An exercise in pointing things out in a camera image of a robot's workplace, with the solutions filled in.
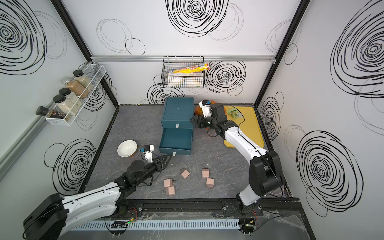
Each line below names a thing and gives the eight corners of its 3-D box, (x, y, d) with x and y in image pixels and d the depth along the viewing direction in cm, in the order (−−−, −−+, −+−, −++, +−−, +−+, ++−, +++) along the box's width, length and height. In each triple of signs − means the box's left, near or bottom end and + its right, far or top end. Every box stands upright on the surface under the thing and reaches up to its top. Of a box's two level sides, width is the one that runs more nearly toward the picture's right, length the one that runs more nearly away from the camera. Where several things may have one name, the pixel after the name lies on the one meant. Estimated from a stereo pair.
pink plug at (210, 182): (206, 187, 82) (206, 186, 80) (205, 179, 85) (206, 177, 83) (214, 187, 82) (214, 186, 80) (213, 179, 85) (214, 177, 83)
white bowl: (117, 160, 93) (114, 156, 88) (123, 144, 100) (120, 139, 96) (136, 160, 93) (133, 156, 88) (140, 144, 100) (138, 139, 96)
